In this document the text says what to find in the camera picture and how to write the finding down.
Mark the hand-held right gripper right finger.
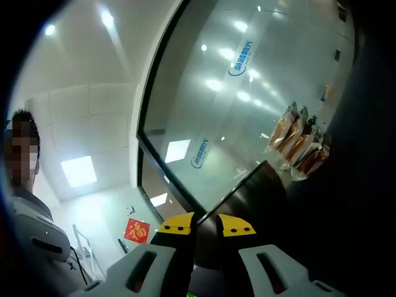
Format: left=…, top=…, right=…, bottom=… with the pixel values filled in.
left=216, top=213, right=346, bottom=297

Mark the square ceiling light panel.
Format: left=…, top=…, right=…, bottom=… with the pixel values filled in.
left=60, top=155, right=98, bottom=188

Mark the person's grey shirt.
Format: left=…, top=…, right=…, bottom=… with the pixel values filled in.
left=11, top=187, right=103, bottom=297

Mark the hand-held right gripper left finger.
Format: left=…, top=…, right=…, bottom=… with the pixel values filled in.
left=69, top=212, right=197, bottom=297

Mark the black device cable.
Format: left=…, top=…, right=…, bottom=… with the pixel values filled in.
left=68, top=246, right=91, bottom=286

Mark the packaged bread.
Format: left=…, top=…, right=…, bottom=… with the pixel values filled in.
left=284, top=116, right=326, bottom=171
left=290, top=133, right=334, bottom=182
left=277, top=106, right=310, bottom=162
left=266, top=101, right=299, bottom=153

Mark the dark table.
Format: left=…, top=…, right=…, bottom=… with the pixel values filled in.
left=280, top=30, right=391, bottom=292

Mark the red paper wall decoration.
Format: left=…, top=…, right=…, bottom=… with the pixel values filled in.
left=123, top=218, right=151, bottom=244

